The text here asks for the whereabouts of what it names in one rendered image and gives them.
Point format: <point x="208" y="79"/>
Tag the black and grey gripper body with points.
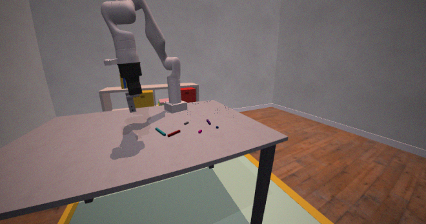
<point x="128" y="63"/>

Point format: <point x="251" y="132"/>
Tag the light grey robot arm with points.
<point x="123" y="13"/>

